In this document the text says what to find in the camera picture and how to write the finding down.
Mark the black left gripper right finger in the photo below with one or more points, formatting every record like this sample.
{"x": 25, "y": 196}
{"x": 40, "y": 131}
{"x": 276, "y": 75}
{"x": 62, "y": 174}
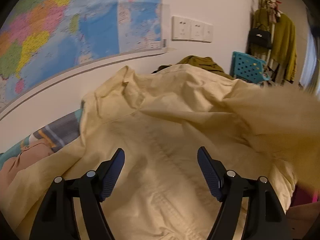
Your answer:
{"x": 265, "y": 217}

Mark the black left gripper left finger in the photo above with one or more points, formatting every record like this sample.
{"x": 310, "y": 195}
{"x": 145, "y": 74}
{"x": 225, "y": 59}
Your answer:
{"x": 56, "y": 217}

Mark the cream yellow jacket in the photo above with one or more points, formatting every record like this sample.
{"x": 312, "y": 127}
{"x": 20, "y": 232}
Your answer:
{"x": 160, "y": 121}

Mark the person in pink sweater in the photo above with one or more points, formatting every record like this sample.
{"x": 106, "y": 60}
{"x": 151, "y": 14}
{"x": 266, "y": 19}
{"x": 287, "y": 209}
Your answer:
{"x": 303, "y": 210}

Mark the pink garment on bed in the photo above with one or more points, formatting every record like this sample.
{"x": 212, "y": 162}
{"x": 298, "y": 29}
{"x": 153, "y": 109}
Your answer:
{"x": 28, "y": 156}

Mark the blue patterned bed sheet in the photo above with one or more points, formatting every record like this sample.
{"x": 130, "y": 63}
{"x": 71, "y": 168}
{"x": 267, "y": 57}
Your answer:
{"x": 58, "y": 134}

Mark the teal perforated plastic basket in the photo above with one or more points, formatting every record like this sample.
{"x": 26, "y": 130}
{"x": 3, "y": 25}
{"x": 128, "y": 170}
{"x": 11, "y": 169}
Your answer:
{"x": 248, "y": 68}

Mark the olive coat on rack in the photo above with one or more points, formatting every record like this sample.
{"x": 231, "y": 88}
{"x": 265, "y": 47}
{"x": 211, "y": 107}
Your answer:
{"x": 284, "y": 49}

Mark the olive green garment on bed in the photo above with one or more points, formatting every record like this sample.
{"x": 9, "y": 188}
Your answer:
{"x": 204, "y": 67}

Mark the black handbag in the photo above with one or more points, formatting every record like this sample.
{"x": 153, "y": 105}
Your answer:
{"x": 260, "y": 36}

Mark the white coat rack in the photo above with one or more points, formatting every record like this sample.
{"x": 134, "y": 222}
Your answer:
{"x": 273, "y": 16}

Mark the colourful wall map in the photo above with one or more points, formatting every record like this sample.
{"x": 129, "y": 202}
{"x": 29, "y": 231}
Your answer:
{"x": 43, "y": 38}

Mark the white wall socket panel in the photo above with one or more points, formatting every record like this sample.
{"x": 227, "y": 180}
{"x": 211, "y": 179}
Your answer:
{"x": 184, "y": 29}

